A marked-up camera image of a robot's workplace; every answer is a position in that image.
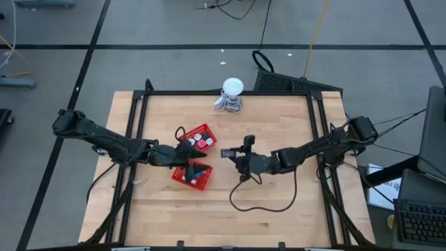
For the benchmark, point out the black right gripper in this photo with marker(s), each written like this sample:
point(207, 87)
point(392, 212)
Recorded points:
point(258, 164)

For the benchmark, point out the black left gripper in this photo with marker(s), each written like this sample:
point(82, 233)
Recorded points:
point(170, 156)

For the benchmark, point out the small dark digital clock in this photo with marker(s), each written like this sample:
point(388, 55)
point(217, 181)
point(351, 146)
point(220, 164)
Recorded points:
point(228, 153)

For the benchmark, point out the white wall charger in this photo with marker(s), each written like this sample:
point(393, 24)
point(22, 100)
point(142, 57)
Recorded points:
point(198, 137)

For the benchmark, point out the black wall charger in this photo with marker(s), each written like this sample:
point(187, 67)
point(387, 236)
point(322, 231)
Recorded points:
point(206, 135)

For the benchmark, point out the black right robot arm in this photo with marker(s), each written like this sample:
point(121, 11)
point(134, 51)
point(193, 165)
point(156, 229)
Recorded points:
point(313, 153)

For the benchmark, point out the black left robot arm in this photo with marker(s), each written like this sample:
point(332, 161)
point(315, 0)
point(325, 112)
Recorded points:
point(104, 141)

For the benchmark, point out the red plastic mesh basket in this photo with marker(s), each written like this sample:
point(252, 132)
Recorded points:
point(195, 129)
point(179, 176)

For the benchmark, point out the white mushroom table lamp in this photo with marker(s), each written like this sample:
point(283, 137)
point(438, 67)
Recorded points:
point(232, 85)

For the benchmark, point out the black mesh computer tower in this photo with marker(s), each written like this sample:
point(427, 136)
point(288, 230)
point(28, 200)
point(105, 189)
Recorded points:
point(278, 82)

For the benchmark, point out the white paper sheet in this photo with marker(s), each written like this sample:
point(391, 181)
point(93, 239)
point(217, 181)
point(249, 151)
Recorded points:
point(383, 195)

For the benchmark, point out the black stand bar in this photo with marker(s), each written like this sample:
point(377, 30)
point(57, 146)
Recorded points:
point(390, 172)

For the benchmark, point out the grey floor foot bar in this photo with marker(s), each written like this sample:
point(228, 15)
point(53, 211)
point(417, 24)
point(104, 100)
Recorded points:
point(45, 3)
point(17, 83)

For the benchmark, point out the black floor object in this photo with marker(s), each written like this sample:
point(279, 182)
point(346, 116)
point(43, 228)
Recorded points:
point(5, 116)

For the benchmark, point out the black keyboard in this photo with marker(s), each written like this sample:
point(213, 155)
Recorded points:
point(421, 223)

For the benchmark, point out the grey closed laptop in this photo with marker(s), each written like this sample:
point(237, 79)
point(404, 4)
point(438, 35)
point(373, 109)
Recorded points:
point(433, 132)

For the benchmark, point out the black aluminium table frame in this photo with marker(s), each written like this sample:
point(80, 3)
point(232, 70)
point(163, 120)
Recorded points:
point(278, 93)

